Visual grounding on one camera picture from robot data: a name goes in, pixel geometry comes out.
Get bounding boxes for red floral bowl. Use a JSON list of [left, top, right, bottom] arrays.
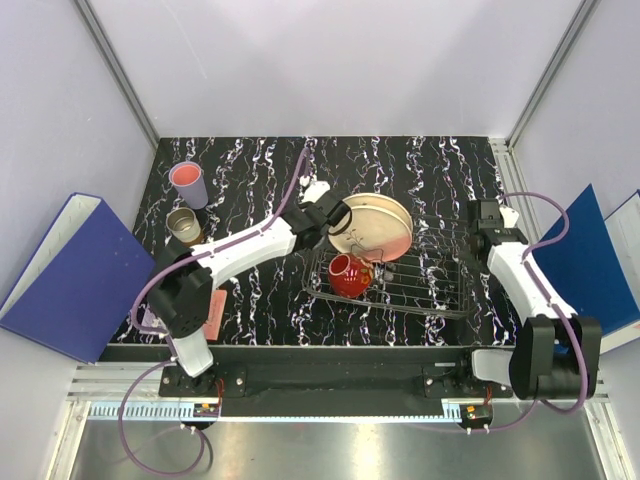
[[328, 253, 374, 299]]

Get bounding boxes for wire dish rack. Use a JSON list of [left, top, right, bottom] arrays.
[[303, 215, 473, 320]]

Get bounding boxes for lavender plastic cup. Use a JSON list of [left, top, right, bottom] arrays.
[[169, 161, 209, 210]]

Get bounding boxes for pink plastic cup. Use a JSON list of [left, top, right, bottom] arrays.
[[170, 162, 202, 187]]

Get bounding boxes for white brown steel tumbler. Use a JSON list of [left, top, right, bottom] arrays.
[[166, 207, 204, 246]]

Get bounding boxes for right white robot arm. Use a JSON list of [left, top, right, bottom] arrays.
[[453, 199, 602, 414]]

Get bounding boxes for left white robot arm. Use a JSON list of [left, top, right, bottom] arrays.
[[144, 191, 352, 396]]

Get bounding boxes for rear beige plate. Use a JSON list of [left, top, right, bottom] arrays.
[[344, 193, 413, 230]]

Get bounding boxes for front beige pink plate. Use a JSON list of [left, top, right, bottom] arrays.
[[328, 206, 413, 262]]

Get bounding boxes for right blue binder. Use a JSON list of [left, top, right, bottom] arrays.
[[533, 185, 639, 335]]

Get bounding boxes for blue binder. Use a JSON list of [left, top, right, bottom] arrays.
[[1, 193, 155, 363], [533, 185, 639, 335]]

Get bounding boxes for far right white binder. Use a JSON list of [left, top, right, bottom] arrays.
[[601, 191, 639, 353]]

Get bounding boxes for pink booklet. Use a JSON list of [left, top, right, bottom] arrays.
[[141, 289, 228, 342]]

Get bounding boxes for left blue binder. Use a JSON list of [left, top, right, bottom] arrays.
[[1, 193, 155, 363]]

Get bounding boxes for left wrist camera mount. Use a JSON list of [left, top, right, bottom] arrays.
[[299, 176, 330, 203]]

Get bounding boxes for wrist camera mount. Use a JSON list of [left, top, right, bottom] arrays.
[[499, 205, 520, 229], [299, 176, 330, 203]]

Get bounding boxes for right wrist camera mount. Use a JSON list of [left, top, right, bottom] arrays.
[[499, 205, 520, 229]]

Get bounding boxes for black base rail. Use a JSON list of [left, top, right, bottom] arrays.
[[99, 343, 516, 419]]

